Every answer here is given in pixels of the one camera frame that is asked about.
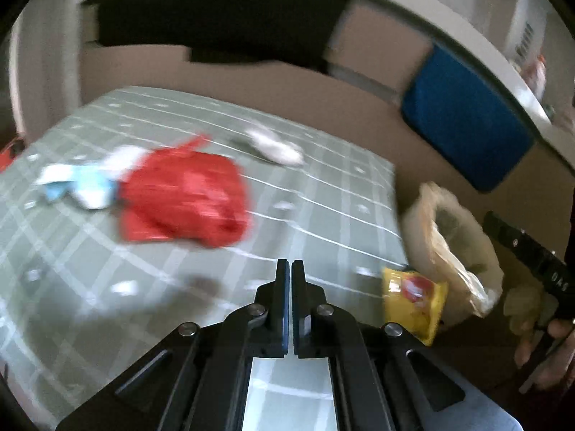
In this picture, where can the white printed box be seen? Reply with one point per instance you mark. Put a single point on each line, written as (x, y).
(507, 13)

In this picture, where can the white crumpled tissue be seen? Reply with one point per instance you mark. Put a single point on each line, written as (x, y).
(275, 146)

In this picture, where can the yellow snack packet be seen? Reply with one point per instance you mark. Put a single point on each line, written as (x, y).
(415, 296)

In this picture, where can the beige plastic bag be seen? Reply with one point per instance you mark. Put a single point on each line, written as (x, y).
(453, 251)

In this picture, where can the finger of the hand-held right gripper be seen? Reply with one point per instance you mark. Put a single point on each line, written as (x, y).
(512, 238)

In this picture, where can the white blue crumpled wrapper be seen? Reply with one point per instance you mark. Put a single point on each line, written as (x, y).
(85, 179)

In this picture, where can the green grid mat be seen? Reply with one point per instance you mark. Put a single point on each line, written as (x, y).
(134, 251)

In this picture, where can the person's right hand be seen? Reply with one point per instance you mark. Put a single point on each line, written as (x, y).
(552, 354)

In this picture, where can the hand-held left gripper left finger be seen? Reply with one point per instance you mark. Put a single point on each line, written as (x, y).
(280, 305)

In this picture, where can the red plastic bag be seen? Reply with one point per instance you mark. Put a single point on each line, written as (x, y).
(184, 197)

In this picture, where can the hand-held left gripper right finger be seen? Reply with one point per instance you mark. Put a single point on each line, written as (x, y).
(300, 305)

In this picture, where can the blue cushion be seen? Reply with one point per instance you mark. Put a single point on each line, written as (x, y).
(462, 121)

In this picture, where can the white table frame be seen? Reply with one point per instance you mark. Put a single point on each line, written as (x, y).
(404, 13)

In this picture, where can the red object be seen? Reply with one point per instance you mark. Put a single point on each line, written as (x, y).
(10, 152)

